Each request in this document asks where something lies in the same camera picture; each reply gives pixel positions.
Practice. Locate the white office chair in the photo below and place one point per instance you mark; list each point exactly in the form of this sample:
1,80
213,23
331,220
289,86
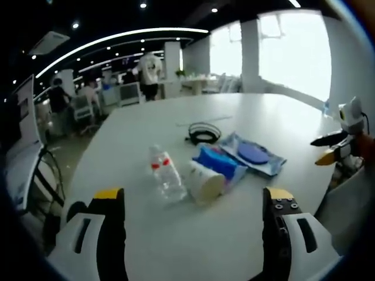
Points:
26,172

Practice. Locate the ceiling air conditioner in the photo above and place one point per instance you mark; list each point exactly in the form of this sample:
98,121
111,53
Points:
49,43

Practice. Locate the white paper cup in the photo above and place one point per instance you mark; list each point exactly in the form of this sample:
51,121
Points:
205,184

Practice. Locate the clear plastic water bottle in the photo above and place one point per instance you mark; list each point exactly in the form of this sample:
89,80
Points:
167,178

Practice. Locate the white chair back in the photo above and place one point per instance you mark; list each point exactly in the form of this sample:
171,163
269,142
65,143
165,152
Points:
348,205

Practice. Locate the person's right hand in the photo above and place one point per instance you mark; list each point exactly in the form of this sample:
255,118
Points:
364,145

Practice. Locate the green potted plant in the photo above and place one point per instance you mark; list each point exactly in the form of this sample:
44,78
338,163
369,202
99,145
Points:
180,73

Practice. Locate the blue wet wipes pack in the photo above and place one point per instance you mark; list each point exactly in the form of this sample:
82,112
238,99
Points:
257,158

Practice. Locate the white display board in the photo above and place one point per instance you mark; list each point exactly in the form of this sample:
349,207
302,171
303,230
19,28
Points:
27,111

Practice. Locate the white table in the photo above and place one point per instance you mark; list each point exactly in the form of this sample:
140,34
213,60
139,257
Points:
205,234

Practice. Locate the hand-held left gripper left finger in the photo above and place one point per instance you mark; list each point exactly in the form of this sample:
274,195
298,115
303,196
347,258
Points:
111,234

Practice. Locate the blue tissue pack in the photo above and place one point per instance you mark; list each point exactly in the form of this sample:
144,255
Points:
222,164

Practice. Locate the white mesh chair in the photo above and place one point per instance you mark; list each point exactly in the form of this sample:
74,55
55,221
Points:
82,108

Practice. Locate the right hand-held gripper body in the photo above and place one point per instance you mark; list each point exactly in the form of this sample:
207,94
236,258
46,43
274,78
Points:
351,114

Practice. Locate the grey cabinet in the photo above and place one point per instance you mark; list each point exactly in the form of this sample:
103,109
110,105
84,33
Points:
130,94

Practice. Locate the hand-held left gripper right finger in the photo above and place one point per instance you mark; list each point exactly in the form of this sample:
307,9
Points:
281,234

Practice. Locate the thin white stick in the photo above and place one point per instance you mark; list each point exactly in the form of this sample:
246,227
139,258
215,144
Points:
205,120

